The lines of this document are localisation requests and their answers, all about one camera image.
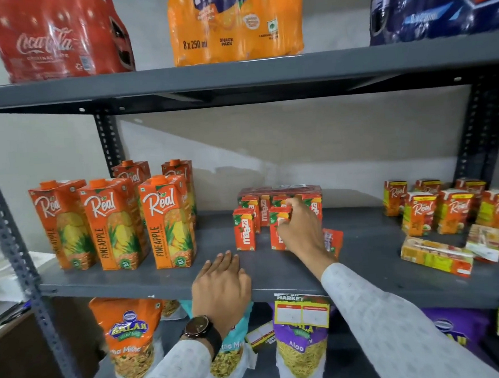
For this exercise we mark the person's right hand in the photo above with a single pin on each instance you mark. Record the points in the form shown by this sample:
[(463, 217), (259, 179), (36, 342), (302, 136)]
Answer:
[(306, 238)]

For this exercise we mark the person's left hand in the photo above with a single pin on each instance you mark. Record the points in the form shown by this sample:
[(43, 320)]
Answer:
[(220, 295)]

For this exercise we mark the person's left middle finger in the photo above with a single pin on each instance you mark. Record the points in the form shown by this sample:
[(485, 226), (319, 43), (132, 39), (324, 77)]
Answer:
[(226, 263)]

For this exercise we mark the person's left little finger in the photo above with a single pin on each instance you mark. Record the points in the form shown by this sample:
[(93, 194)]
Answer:
[(203, 271)]

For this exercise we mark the person's right thumb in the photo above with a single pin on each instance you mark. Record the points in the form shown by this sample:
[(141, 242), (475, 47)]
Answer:
[(285, 231)]

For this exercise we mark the small red mango juice carton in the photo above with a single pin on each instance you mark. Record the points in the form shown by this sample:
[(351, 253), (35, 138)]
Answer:
[(334, 241), (275, 241), (245, 232)]

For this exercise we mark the person's right forearm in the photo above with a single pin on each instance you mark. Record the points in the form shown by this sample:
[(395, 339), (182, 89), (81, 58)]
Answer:
[(395, 330)]

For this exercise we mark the person's left forearm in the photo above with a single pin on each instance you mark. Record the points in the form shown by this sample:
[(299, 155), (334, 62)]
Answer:
[(173, 375)]

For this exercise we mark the wrapped pack of mango cartons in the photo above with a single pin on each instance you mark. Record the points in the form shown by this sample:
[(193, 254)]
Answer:
[(267, 194)]

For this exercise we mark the small clear snack bag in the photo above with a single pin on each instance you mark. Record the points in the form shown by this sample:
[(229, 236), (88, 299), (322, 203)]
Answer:
[(171, 308)]

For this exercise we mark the black wristwatch brown dial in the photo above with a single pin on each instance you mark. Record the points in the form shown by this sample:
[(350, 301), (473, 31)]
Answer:
[(199, 328)]

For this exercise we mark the large orange pineapple juice carton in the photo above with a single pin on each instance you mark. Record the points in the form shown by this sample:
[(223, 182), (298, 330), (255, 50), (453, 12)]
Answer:
[(62, 225), (132, 171), (166, 222), (180, 169), (113, 226)]

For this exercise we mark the teal snack bag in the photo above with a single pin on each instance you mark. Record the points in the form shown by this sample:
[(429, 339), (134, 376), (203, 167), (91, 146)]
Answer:
[(233, 354)]

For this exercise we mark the orange snack bag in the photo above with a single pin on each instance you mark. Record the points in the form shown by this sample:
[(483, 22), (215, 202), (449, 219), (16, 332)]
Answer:
[(129, 335)]

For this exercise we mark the purple snack bag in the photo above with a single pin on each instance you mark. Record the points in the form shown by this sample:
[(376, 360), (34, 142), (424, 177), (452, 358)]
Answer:
[(301, 353), (459, 325)]

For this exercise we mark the grey metal shelving rack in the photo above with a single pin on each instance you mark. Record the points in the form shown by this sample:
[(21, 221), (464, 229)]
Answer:
[(267, 72)]

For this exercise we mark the group of small fruit-juice cartons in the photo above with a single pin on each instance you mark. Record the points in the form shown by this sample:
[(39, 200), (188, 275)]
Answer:
[(453, 213)]

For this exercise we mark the white papers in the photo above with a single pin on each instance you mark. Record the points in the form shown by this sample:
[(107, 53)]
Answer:
[(8, 276)]

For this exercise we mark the brown wooden desk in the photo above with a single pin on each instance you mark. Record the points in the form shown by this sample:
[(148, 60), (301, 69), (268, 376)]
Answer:
[(18, 360)]

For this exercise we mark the orange soda bottle pack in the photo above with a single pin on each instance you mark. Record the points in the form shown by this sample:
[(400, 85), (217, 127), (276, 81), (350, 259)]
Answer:
[(234, 26)]

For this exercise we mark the dark blue soda bottle pack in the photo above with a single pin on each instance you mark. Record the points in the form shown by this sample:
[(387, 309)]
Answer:
[(433, 7)]

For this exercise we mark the red cola bottle pack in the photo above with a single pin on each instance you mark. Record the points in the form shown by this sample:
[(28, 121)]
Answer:
[(51, 43)]

